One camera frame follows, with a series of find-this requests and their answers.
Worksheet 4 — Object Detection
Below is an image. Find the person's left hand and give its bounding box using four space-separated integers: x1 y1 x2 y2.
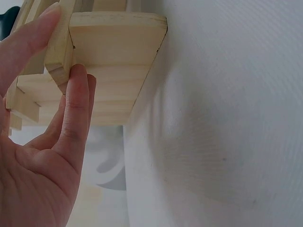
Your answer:
0 2 97 227

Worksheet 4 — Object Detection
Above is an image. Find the light wooden slatted rack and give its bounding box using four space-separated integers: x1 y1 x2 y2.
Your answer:
4 0 169 137

